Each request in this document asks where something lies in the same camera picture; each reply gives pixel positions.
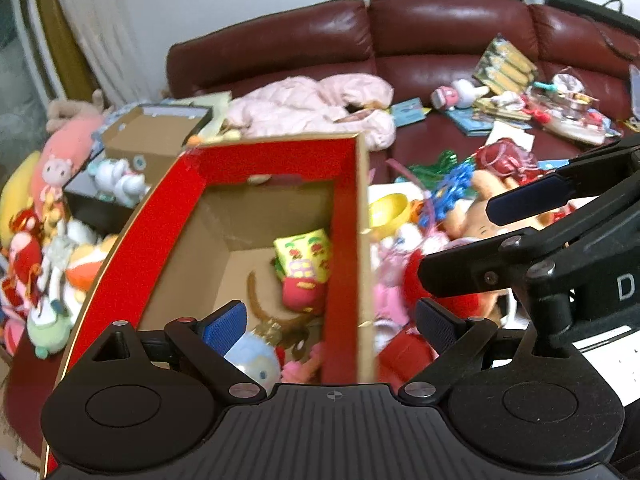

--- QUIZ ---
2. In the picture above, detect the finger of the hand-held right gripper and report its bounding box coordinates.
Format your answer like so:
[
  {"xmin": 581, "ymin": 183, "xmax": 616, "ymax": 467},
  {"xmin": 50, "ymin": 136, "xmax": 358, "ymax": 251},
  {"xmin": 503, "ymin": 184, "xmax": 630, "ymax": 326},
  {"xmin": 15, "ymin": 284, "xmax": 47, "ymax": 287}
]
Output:
[
  {"xmin": 486, "ymin": 135, "xmax": 640, "ymax": 227},
  {"xmin": 417, "ymin": 180, "xmax": 640, "ymax": 301}
]

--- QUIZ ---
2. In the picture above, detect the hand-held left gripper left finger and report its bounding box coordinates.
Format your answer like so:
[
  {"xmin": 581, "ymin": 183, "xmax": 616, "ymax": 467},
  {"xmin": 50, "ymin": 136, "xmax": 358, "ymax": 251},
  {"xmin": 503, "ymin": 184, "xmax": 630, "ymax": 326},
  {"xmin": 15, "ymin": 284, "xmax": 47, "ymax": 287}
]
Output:
[{"xmin": 67, "ymin": 300, "xmax": 268, "ymax": 405}]

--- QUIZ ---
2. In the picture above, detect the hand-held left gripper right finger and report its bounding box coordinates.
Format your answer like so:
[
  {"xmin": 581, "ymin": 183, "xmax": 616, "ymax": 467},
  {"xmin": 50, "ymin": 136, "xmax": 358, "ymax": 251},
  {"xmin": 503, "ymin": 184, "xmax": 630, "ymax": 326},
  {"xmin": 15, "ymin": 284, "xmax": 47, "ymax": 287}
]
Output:
[{"xmin": 397, "ymin": 298, "xmax": 583, "ymax": 406}]

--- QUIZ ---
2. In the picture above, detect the red cardboard box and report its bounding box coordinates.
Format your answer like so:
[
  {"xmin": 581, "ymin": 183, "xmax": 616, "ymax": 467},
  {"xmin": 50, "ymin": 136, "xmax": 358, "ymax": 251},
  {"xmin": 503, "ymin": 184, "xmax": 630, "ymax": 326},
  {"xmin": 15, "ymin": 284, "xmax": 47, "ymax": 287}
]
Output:
[{"xmin": 40, "ymin": 132, "xmax": 379, "ymax": 478}]

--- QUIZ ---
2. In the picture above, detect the yellow foam toy house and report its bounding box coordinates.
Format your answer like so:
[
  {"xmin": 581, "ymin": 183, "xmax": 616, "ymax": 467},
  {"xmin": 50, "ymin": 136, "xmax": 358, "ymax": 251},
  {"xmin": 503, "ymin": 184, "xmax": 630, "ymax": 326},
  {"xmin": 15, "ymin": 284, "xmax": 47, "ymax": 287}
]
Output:
[{"xmin": 272, "ymin": 228, "xmax": 333, "ymax": 316}]

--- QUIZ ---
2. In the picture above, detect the light blue plush toy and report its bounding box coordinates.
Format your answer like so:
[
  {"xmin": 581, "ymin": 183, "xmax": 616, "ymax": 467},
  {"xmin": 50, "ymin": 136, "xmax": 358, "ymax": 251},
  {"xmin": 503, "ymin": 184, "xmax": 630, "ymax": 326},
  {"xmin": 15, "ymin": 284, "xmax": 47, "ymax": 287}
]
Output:
[{"xmin": 222, "ymin": 332, "xmax": 283, "ymax": 393}]

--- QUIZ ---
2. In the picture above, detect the mouse plush in red dress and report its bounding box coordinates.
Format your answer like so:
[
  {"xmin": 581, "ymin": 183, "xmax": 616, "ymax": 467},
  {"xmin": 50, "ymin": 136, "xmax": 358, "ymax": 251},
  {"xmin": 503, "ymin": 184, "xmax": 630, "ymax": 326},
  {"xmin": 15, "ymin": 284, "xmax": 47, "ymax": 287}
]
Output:
[{"xmin": 402, "ymin": 247, "xmax": 506, "ymax": 321}]

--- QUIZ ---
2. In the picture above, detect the red mesh bag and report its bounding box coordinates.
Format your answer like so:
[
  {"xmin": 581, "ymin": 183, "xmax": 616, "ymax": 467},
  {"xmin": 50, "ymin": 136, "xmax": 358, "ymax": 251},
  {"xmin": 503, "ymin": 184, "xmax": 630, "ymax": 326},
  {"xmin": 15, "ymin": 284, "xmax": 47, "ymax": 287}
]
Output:
[{"xmin": 472, "ymin": 139, "xmax": 541, "ymax": 181}]

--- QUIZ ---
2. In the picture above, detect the tan mouse plush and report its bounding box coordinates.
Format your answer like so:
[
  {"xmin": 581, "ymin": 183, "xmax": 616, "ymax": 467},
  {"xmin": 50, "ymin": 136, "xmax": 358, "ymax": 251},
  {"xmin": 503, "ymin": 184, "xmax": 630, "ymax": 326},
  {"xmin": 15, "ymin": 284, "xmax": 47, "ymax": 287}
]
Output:
[{"xmin": 445, "ymin": 170, "xmax": 551, "ymax": 241}]

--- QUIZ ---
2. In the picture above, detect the white card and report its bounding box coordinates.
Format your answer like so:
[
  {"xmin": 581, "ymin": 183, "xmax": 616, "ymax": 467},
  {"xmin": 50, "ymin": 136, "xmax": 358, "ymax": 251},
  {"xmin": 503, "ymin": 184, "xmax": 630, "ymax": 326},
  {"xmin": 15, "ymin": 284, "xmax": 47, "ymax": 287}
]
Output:
[{"xmin": 485, "ymin": 122, "xmax": 536, "ymax": 153}]

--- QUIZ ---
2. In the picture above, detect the pink doll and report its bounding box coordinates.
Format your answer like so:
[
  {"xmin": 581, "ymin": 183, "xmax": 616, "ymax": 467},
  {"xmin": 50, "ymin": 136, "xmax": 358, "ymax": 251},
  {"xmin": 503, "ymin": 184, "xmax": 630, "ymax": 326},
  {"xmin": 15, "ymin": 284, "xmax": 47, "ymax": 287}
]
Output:
[{"xmin": 372, "ymin": 232, "xmax": 418, "ymax": 333}]

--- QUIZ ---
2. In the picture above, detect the brown plush toy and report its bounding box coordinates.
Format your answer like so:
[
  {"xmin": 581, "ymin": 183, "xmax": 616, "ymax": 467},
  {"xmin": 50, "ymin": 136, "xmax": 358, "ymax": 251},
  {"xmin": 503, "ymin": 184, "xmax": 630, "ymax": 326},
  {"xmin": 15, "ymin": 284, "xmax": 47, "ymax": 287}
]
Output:
[{"xmin": 247, "ymin": 270, "xmax": 326, "ymax": 356}]

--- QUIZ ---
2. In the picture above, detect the white printed paper sheet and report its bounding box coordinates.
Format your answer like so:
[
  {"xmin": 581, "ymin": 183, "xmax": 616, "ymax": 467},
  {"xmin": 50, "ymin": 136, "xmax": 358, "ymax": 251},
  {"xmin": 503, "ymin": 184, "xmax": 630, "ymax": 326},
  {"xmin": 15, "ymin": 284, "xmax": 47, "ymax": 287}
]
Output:
[{"xmin": 492, "ymin": 325, "xmax": 640, "ymax": 401}]

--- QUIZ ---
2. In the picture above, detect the blue plastic toy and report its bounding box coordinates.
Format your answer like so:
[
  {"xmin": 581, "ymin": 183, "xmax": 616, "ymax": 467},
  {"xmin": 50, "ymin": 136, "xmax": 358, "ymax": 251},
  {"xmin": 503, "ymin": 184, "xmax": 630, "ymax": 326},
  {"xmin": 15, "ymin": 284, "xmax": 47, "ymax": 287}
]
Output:
[{"xmin": 417, "ymin": 160, "xmax": 476, "ymax": 231}]

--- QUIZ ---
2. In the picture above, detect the yellow plastic bowl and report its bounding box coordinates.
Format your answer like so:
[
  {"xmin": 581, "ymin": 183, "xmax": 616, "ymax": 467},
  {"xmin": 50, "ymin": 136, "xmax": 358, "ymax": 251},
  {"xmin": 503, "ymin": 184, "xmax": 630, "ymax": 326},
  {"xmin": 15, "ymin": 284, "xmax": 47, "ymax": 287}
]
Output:
[{"xmin": 369, "ymin": 192, "xmax": 412, "ymax": 238}]

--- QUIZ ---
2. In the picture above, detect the green tinsel garland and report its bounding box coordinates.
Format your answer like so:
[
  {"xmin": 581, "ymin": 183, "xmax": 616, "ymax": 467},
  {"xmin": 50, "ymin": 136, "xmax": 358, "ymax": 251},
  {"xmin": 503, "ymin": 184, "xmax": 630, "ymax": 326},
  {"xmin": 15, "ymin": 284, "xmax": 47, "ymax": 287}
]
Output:
[{"xmin": 390, "ymin": 152, "xmax": 471, "ymax": 186}]

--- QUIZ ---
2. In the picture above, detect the pile of small plastic toys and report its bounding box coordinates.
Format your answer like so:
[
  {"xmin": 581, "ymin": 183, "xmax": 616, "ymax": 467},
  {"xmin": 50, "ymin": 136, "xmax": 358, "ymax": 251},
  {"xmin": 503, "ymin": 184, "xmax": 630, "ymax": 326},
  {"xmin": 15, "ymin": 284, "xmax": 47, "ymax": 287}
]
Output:
[{"xmin": 530, "ymin": 72, "xmax": 623, "ymax": 146}]

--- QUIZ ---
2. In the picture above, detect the white and pink plush toy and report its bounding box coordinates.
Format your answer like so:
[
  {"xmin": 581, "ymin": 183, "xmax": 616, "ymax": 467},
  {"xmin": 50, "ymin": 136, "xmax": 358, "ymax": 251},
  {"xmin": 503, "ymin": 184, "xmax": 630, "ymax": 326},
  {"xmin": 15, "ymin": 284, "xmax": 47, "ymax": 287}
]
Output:
[{"xmin": 431, "ymin": 79, "xmax": 491, "ymax": 111}]

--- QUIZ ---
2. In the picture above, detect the yellow and green toy package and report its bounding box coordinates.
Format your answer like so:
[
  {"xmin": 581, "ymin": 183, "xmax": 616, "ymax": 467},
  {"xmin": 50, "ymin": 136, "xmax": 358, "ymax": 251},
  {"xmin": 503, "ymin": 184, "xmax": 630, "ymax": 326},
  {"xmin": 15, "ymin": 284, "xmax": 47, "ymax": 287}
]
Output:
[{"xmin": 472, "ymin": 35, "xmax": 540, "ymax": 96}]

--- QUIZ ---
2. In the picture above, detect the blue picture book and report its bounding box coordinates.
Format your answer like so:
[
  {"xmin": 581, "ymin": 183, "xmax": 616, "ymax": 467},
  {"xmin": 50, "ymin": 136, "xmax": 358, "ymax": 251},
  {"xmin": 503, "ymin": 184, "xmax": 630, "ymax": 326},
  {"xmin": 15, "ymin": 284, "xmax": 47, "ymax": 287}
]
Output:
[{"xmin": 390, "ymin": 97, "xmax": 432, "ymax": 126}]

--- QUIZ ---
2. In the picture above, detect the black storage box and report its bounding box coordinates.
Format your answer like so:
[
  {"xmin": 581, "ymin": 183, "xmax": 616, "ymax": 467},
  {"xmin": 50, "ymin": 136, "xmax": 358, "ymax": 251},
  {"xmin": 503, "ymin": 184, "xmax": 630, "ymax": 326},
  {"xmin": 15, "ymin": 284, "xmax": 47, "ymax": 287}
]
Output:
[{"xmin": 62, "ymin": 172, "xmax": 146, "ymax": 236}]

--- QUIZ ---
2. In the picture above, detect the brown open cardboard box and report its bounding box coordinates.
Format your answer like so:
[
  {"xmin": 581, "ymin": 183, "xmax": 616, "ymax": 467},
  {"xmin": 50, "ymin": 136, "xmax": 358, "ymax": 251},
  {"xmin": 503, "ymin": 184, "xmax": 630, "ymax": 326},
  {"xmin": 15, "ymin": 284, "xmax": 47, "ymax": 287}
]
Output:
[{"xmin": 97, "ymin": 104, "xmax": 213, "ymax": 181}]

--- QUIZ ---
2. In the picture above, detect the black bag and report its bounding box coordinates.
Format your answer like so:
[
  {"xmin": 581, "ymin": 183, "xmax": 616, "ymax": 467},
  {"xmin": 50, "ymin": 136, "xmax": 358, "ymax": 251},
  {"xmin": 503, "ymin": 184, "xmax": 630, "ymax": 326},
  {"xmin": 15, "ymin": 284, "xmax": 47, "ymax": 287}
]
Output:
[{"xmin": 547, "ymin": 0, "xmax": 640, "ymax": 41}]

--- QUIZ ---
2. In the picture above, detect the dark red leather sofa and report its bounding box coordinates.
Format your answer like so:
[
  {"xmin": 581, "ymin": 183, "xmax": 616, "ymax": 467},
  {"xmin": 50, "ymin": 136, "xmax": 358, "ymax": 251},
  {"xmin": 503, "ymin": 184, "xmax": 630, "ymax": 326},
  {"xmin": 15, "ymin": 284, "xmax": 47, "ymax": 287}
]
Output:
[{"xmin": 165, "ymin": 0, "xmax": 640, "ymax": 201}]

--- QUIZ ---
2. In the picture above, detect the pink jacket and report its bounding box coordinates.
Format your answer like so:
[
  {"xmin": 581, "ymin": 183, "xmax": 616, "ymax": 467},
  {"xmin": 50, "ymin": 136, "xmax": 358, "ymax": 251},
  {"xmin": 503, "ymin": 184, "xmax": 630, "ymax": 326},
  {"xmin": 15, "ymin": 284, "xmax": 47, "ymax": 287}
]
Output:
[{"xmin": 225, "ymin": 74, "xmax": 398, "ymax": 150}]

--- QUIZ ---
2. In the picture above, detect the pile of plush toys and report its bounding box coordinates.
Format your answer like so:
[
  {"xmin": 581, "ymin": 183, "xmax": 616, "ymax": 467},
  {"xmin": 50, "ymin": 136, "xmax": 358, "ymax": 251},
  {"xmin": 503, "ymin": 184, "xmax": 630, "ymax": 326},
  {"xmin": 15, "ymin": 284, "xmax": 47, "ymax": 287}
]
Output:
[{"xmin": 0, "ymin": 89, "xmax": 152, "ymax": 361}]

